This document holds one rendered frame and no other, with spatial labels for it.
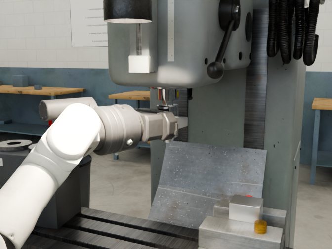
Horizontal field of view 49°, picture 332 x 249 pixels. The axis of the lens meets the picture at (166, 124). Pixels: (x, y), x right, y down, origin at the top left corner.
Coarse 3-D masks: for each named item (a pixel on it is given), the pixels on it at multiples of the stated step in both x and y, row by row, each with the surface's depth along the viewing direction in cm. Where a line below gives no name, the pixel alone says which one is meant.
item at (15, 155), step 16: (0, 144) 96; (16, 144) 96; (32, 144) 96; (0, 160) 92; (16, 160) 91; (0, 176) 93; (64, 192) 93; (48, 208) 91; (64, 208) 94; (80, 208) 102; (48, 224) 92
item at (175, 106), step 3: (159, 105) 75; (162, 105) 75; (165, 105) 75; (168, 105) 75; (171, 105) 75; (174, 105) 75; (177, 105) 76; (159, 108) 75; (162, 108) 75; (165, 108) 74; (168, 108) 74; (171, 108) 75; (174, 108) 75; (177, 108) 76
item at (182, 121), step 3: (177, 117) 75; (180, 117) 75; (183, 117) 76; (186, 117) 77; (177, 120) 75; (180, 120) 75; (183, 120) 76; (186, 120) 77; (180, 123) 75; (183, 123) 76; (186, 123) 77; (180, 126) 76; (183, 126) 76
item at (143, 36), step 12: (156, 0) 63; (156, 12) 64; (132, 24) 63; (144, 24) 62; (156, 24) 64; (132, 36) 63; (144, 36) 62; (156, 36) 65; (132, 48) 64; (144, 48) 63; (156, 48) 65; (132, 60) 64; (144, 60) 63; (156, 60) 65; (132, 72) 64; (144, 72) 63
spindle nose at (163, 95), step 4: (160, 92) 74; (164, 92) 74; (168, 92) 74; (172, 92) 74; (176, 92) 75; (160, 96) 75; (164, 96) 74; (168, 96) 74; (172, 96) 74; (176, 96) 75; (164, 100) 74; (168, 100) 74
